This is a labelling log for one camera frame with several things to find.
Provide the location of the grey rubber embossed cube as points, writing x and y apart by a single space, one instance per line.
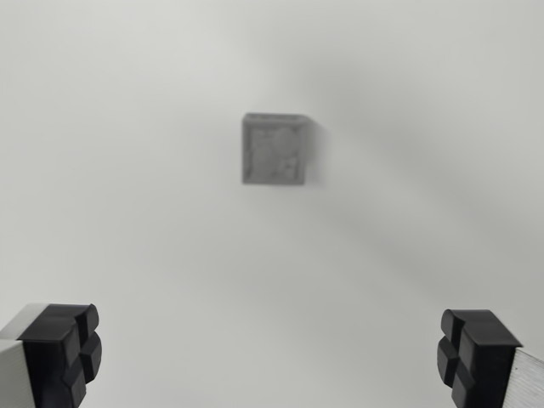
274 151

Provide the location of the black-padded silver gripper right finger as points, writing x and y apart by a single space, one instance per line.
484 357

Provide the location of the black-padded silver gripper left finger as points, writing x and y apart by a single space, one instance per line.
47 353

